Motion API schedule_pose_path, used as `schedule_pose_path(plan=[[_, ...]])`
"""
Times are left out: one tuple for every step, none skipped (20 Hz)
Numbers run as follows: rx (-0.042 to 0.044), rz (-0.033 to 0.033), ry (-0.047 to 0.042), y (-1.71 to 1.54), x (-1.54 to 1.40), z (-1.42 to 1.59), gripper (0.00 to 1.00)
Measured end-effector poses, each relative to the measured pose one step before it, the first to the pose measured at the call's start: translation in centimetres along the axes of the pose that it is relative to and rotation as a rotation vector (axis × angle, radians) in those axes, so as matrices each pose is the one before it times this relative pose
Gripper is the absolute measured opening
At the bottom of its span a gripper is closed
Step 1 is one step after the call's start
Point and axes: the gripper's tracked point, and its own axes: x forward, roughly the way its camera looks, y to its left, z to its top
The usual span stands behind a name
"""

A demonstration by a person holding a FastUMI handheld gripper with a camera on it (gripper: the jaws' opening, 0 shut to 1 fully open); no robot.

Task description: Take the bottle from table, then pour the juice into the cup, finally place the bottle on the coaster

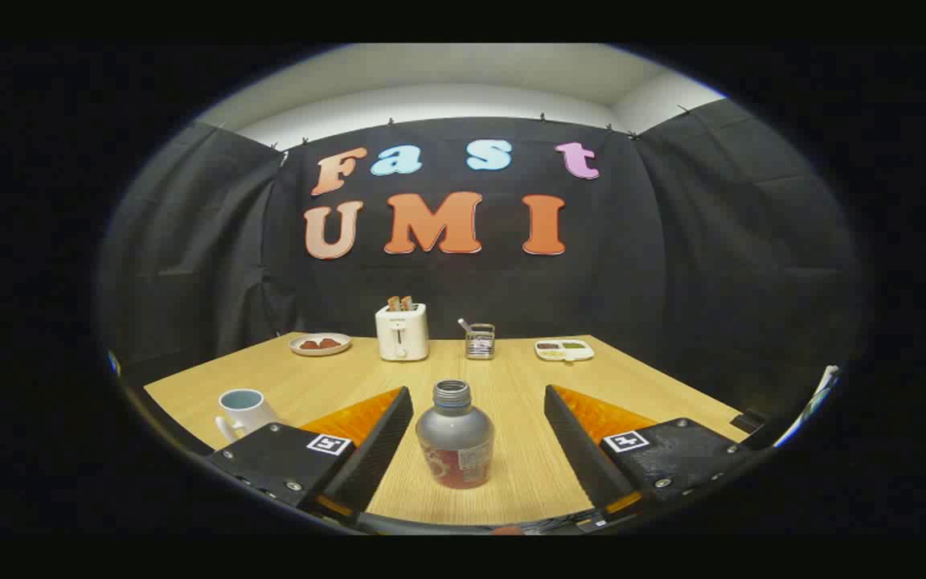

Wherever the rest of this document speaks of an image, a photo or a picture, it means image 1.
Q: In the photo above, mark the silver juice bottle red label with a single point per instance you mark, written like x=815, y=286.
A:
x=453, y=438

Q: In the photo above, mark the wooden table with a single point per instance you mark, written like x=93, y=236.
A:
x=503, y=386

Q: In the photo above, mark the small black object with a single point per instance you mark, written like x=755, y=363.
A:
x=748, y=422

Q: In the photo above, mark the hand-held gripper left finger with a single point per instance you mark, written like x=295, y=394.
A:
x=379, y=450

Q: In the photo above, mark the white round plate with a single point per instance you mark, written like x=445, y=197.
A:
x=319, y=351

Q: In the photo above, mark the white cup blue inside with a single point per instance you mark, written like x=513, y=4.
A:
x=247, y=414

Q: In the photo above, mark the white toaster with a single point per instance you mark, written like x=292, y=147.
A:
x=402, y=334

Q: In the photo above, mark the white divided dish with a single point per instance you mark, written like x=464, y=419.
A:
x=563, y=351

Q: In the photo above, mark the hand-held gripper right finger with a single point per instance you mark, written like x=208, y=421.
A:
x=583, y=450

